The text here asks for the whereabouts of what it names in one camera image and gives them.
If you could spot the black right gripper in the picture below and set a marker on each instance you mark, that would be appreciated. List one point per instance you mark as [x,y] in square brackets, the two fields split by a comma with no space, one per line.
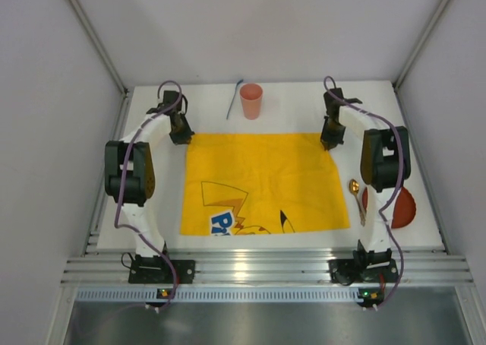
[331,137]

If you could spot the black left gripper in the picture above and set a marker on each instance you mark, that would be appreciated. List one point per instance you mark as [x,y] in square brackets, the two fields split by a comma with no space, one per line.
[181,134]

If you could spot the gold metal spoon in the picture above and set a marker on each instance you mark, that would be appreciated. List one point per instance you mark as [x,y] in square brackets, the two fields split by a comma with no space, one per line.
[354,189]

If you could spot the blue plastic fork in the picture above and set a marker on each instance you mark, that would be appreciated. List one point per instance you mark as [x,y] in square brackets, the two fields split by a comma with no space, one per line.
[237,85]

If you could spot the pink plastic cup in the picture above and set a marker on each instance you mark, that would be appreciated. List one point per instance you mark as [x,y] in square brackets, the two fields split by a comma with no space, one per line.
[251,96]

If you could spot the yellow Pikachu cloth placemat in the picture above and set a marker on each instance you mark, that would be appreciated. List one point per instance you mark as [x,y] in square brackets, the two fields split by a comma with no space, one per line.
[248,184]

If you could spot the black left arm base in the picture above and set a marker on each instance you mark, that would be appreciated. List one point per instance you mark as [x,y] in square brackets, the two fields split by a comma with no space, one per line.
[156,270]

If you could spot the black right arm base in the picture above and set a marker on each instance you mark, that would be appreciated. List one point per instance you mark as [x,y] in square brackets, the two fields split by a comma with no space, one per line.
[360,269]

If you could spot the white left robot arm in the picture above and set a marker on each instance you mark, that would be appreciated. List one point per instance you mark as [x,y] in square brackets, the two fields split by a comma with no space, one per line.
[130,174]

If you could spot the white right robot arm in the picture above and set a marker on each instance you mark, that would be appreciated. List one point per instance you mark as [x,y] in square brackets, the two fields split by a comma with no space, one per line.
[384,166]

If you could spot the red round plate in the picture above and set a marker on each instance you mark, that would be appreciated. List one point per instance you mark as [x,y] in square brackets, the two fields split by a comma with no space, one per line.
[404,210]

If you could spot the aluminium front rail frame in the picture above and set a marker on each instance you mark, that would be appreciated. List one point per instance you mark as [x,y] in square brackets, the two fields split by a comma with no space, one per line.
[245,267]

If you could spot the perforated cable duct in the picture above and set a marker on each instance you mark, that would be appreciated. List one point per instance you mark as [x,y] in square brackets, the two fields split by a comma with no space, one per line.
[227,294]

